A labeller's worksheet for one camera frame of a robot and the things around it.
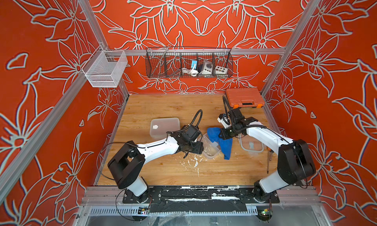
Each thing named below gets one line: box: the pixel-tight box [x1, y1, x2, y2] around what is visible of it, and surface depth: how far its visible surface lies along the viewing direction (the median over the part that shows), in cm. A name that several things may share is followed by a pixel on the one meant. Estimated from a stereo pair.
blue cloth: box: [207, 127, 234, 161], surface depth 87 cm
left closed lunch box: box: [149, 116, 181, 141], surface depth 96 cm
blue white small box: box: [191, 59, 198, 70], surface depth 85 cm
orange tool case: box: [225, 87, 266, 110], surface depth 116 cm
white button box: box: [215, 65, 228, 76], surface depth 96 cm
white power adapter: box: [201, 60, 214, 75], surface depth 93 cm
